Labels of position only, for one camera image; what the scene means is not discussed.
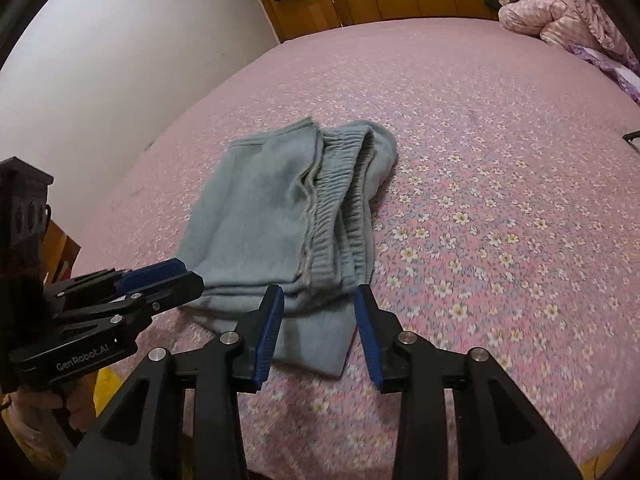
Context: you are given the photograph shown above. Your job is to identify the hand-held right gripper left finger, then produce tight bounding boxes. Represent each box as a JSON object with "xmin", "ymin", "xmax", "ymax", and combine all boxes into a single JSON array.
[{"xmin": 60, "ymin": 284, "xmax": 286, "ymax": 480}]

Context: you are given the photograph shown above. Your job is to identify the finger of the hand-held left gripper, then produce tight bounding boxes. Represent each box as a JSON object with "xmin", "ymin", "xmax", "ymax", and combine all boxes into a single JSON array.
[
  {"xmin": 130, "ymin": 272, "xmax": 206, "ymax": 317},
  {"xmin": 117, "ymin": 258, "xmax": 188, "ymax": 293}
]

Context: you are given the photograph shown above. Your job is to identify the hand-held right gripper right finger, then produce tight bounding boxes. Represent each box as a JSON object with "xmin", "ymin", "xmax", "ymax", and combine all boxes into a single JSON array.
[{"xmin": 354, "ymin": 284, "xmax": 583, "ymax": 480}]

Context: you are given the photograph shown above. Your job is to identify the grey-blue pants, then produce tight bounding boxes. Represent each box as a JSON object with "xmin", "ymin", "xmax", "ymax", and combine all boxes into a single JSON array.
[{"xmin": 179, "ymin": 116, "xmax": 399, "ymax": 379}]

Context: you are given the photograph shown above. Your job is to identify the person's left forearm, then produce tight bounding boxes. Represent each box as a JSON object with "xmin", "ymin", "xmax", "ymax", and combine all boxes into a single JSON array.
[{"xmin": 0, "ymin": 392, "xmax": 63, "ymax": 456}]

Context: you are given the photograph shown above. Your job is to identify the person's left hand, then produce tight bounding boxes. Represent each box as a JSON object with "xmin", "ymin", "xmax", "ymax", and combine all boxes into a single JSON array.
[{"xmin": 60, "ymin": 375, "xmax": 99, "ymax": 434}]

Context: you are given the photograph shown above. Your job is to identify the yellow cloth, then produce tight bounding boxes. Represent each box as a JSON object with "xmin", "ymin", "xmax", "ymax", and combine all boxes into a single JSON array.
[{"xmin": 92, "ymin": 367, "xmax": 119, "ymax": 414}]

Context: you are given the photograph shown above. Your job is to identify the wooden side cabinet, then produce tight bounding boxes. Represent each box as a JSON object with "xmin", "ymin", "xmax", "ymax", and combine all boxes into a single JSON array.
[{"xmin": 42, "ymin": 220, "xmax": 81, "ymax": 286}]

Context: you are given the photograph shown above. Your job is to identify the bed with pink floral sheet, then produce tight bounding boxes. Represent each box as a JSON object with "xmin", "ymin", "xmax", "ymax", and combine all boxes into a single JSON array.
[{"xmin": 70, "ymin": 16, "xmax": 640, "ymax": 480}]

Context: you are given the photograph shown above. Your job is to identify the purple cloth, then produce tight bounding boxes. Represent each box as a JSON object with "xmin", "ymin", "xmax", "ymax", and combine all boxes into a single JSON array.
[{"xmin": 570, "ymin": 42, "xmax": 640, "ymax": 103}]

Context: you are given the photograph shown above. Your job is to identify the pink quilted blanket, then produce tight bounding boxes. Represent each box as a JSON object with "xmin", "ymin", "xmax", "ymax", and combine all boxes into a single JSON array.
[{"xmin": 496, "ymin": 0, "xmax": 640, "ymax": 68}]

